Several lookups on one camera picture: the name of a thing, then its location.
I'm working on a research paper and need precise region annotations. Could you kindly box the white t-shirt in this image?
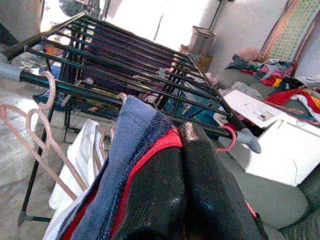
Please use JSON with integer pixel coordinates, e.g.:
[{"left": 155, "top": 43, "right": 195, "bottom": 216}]
[{"left": 42, "top": 118, "right": 109, "bottom": 240}]

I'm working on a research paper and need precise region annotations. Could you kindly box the red clothes hanger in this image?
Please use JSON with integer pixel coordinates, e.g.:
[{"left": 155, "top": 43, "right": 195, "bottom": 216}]
[{"left": 215, "top": 124, "right": 238, "bottom": 154}]

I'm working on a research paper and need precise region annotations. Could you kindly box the red and white garment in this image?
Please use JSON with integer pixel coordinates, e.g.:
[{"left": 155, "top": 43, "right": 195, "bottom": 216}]
[{"left": 57, "top": 94, "right": 259, "bottom": 240}]

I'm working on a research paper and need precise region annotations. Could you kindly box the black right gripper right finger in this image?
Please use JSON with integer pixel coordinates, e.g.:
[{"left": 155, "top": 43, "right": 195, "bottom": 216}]
[{"left": 178, "top": 121, "right": 268, "bottom": 240}]

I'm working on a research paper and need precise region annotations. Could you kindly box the colourful clothes pile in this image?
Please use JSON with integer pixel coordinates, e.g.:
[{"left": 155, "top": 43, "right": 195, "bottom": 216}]
[{"left": 224, "top": 53, "right": 320, "bottom": 117}]

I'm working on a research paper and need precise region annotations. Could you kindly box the grey green leather sofa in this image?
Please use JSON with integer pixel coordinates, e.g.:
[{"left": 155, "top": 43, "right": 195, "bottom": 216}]
[{"left": 214, "top": 67, "right": 320, "bottom": 240}]

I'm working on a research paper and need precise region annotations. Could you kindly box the colourful patterned play mat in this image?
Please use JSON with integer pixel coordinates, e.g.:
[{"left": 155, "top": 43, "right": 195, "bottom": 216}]
[{"left": 259, "top": 0, "right": 320, "bottom": 66}]

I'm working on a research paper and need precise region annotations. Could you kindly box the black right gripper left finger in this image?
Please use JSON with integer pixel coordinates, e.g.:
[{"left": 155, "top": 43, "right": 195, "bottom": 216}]
[{"left": 113, "top": 146, "right": 188, "bottom": 240}]

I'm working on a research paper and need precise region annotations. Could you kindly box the white open box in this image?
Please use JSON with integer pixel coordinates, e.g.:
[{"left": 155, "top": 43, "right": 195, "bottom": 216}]
[{"left": 219, "top": 89, "right": 320, "bottom": 188}]

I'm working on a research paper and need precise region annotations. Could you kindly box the black metal clothes rack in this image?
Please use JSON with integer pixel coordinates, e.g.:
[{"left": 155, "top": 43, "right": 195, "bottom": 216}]
[{"left": 1, "top": 9, "right": 262, "bottom": 227}]

